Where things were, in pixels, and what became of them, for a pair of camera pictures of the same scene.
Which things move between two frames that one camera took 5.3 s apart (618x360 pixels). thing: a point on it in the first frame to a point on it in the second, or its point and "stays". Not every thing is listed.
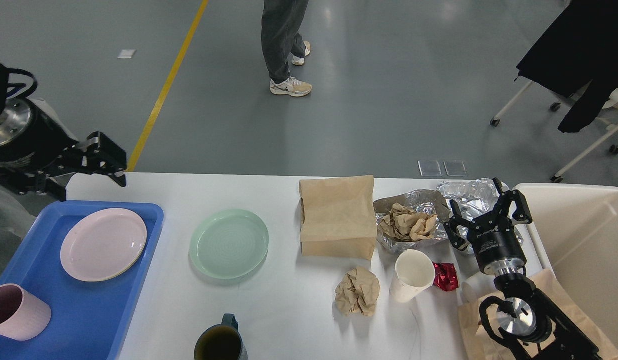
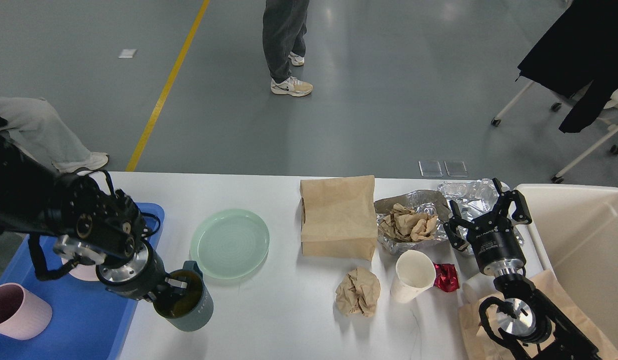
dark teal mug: x=222 y=342 to x=185 y=303
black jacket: x=587 y=45 stays
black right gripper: x=493 y=238 stays
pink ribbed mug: x=17 y=314 stays
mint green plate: x=229 y=244 stays
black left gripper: x=30 y=151 to x=143 y=276
